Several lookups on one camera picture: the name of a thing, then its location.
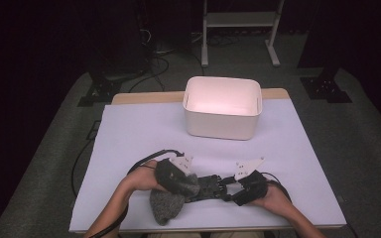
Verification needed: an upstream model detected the person's right hand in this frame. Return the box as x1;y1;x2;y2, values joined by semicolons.
249;182;294;216

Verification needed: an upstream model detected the white metal stand frame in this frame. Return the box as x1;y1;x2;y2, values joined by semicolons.
200;0;286;68

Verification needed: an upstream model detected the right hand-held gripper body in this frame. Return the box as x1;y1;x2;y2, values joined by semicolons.
232;157;269;207

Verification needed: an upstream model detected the thin black floor cable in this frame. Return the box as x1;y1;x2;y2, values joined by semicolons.
70;120;102;198

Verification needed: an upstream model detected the black looped floor cable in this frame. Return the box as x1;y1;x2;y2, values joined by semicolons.
127;55;171;94

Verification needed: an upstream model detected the pale lilac table mat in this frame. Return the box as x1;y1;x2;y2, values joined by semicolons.
68;98;347;234

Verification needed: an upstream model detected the wooden table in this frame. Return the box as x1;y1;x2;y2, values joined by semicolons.
68;87;347;235

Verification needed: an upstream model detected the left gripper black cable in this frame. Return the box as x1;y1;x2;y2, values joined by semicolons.
88;149;185;238

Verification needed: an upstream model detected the black stand base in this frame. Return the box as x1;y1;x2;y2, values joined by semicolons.
76;70;124;108
299;67;353;104

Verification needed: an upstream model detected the white plastic bin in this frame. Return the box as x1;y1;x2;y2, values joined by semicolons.
182;75;264;142

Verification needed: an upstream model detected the grey cloth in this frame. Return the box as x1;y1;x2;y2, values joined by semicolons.
149;173;201;227

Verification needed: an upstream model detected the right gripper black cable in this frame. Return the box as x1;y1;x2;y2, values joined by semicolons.
260;171;293;203

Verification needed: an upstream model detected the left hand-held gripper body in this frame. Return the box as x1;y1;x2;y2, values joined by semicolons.
154;155;194;196

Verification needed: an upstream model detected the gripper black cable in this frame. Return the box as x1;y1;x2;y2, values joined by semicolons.
260;171;293;203
88;149;185;238

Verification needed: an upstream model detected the person's left hand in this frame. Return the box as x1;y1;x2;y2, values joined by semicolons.
125;160;169;193

